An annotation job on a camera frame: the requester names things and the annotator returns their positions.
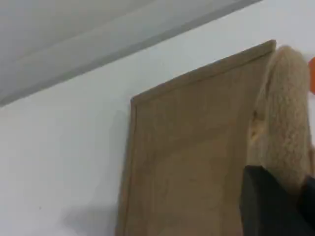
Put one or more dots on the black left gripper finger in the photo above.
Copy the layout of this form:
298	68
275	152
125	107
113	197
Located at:
309	201
265	209

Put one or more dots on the brown jute tote bag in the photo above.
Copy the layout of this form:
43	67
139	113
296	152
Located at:
184	147

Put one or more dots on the orange toy pear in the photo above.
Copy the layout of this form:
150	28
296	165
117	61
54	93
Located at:
312	73

